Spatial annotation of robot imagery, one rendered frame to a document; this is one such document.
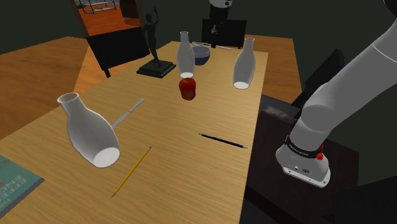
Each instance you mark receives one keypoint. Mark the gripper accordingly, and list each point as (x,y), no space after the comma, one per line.
(219,13)

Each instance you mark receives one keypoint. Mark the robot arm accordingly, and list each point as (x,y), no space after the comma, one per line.
(338,99)

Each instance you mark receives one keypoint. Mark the black chair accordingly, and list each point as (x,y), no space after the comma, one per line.
(118,49)
(325,71)
(236,32)

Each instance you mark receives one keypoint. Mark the pale pink utensil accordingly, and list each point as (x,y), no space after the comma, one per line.
(225,47)

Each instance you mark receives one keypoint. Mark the blue bowl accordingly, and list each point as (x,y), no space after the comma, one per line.
(203,57)

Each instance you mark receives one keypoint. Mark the white bottle-shaped vase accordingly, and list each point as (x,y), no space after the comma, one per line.
(185,57)
(90,133)
(245,66)

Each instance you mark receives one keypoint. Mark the red apple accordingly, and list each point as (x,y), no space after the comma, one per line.
(187,89)

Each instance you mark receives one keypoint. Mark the black human figure statue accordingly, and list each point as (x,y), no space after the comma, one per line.
(156,68)

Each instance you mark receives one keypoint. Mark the black pen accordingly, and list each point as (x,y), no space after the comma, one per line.
(221,141)

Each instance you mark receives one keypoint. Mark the silver knife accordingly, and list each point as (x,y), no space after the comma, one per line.
(125,115)

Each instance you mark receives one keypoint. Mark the wooden table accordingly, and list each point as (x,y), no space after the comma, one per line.
(192,173)

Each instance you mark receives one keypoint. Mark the yellow pencil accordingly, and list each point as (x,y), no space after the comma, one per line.
(131,171)

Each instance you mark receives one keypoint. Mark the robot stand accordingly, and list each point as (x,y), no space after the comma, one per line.
(279,192)

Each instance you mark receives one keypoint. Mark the teal book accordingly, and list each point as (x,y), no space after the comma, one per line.
(15,180)

